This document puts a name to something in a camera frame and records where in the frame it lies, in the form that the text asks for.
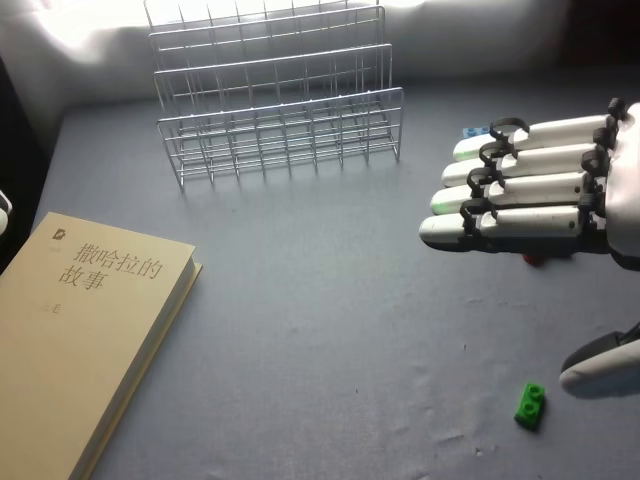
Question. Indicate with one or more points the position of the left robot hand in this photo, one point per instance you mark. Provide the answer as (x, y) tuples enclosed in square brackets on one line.
[(4, 215)]

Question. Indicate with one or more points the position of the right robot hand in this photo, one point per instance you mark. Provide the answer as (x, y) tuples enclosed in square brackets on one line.
[(540, 220)]

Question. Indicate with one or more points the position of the cream paperback book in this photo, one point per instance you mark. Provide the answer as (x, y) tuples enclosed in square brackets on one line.
[(75, 360)]

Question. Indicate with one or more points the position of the red toy brick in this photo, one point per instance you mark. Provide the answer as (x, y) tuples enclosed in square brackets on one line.
[(533, 260)]

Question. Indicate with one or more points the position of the blue toy brick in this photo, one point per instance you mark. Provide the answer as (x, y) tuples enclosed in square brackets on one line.
[(472, 133)]

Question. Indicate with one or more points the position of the green toy brick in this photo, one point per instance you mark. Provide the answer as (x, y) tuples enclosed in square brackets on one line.
[(531, 407)]

